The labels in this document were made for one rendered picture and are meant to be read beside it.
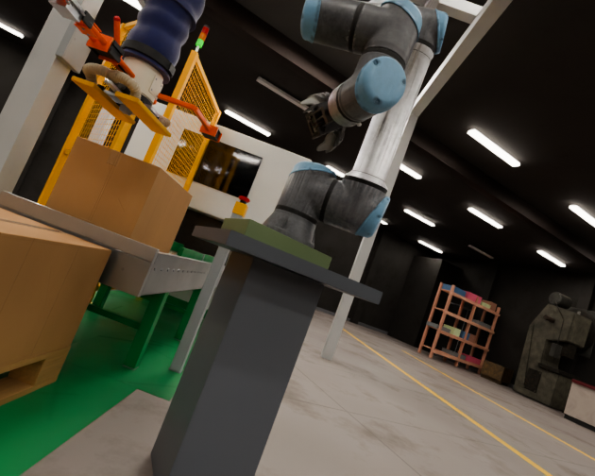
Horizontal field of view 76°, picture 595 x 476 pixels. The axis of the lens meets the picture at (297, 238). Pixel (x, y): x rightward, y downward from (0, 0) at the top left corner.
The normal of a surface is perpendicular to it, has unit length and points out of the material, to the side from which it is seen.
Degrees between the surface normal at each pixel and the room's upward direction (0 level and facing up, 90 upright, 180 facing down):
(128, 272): 90
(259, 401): 90
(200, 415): 90
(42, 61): 90
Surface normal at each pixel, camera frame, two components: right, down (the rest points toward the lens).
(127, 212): 0.04, -0.11
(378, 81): 0.29, 0.14
